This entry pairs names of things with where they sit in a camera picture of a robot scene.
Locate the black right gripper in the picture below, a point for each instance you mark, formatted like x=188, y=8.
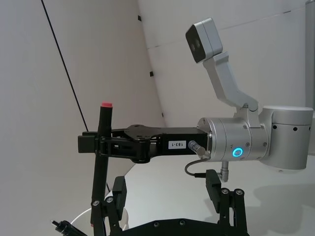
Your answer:
x=179, y=135

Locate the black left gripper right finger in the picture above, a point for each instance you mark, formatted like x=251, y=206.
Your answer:
x=231, y=211

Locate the roll of white tape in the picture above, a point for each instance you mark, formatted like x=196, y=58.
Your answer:
x=126, y=216

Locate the grey post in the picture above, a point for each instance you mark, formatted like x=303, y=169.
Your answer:
x=310, y=49

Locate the black tool with red switch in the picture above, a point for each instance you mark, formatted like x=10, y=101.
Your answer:
x=101, y=172

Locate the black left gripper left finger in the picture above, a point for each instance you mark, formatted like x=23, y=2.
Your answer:
x=119, y=196

